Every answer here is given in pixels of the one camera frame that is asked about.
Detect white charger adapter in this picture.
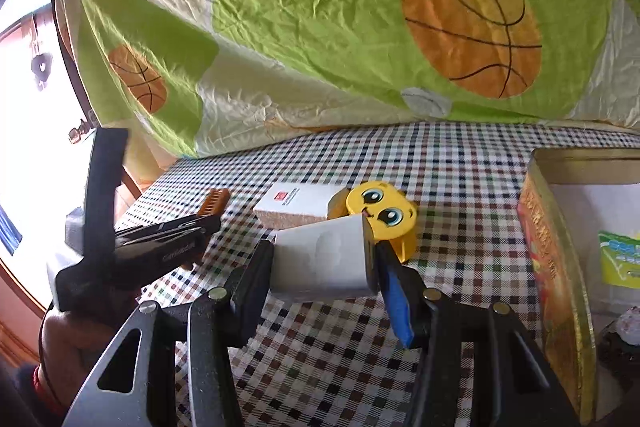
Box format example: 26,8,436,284
270,213,382,303

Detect person's left hand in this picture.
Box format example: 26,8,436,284
40,294,132,388

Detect brass door handle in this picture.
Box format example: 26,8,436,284
67,109,101,145

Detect checkered tablecloth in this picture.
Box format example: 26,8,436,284
112,119,640,427

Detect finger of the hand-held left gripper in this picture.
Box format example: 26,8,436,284
115,231,209,281
115,213,222,251

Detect green basketball print sheet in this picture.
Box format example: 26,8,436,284
52,0,640,160

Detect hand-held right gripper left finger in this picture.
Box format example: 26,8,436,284
60,239,276,427

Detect yellow face toy brick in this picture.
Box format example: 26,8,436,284
327,181,418,265

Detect dark foil-wrapped object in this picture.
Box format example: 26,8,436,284
595,304,640,360

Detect green white tissue packet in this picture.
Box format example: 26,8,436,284
597,229,640,290

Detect brown comb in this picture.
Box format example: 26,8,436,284
195,188,231,218

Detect white cardboard box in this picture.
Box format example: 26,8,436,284
252,181,346,230

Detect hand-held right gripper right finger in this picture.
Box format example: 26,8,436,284
375,239,583,427

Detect hanging dark ornament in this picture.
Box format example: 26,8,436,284
30,52,53,92

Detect gold metal tin box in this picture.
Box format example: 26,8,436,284
517,147,640,425

